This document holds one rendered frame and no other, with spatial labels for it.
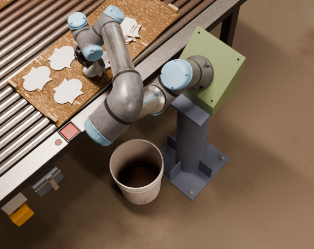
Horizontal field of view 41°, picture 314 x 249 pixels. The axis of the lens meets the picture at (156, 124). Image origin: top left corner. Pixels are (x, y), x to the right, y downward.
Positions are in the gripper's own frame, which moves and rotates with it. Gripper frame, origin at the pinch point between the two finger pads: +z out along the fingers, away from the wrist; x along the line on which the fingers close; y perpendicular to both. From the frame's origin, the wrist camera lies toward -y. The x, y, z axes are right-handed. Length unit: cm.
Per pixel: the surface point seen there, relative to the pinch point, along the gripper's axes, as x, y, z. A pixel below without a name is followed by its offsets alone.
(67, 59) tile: -12.9, 6.3, 0.3
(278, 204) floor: 102, -32, 95
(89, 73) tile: 0.8, 5.3, -0.2
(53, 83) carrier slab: -8.9, 19.4, 0.4
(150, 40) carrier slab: 9.1, -27.3, 2.3
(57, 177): 18, 48, 16
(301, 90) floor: 69, -111, 99
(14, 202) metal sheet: 14, 68, 12
